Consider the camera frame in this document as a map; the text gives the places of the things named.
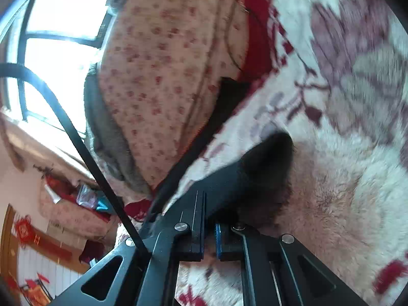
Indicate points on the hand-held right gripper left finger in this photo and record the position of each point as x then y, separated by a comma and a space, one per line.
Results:
197, 229

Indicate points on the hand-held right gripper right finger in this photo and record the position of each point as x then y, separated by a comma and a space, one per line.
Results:
219, 242

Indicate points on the teal bag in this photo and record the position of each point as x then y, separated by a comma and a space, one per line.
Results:
102, 204

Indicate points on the dark red cloth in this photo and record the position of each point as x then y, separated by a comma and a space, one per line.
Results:
91, 251

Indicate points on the clear plastic bag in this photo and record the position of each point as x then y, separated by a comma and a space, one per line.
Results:
85, 195

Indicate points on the pink floral pillow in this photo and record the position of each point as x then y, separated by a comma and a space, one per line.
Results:
63, 216

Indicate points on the grey fleece garment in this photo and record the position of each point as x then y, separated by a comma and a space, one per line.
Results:
105, 127

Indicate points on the floral sofa backrest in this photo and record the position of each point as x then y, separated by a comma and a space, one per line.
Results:
153, 70

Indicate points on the red and white floral blanket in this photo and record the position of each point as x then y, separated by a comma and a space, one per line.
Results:
350, 102

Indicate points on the window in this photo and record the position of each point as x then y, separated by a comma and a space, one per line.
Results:
63, 16

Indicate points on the red paper wall decoration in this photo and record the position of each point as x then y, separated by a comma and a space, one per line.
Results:
35, 290

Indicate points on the red knot wall decoration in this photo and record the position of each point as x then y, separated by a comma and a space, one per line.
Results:
24, 229

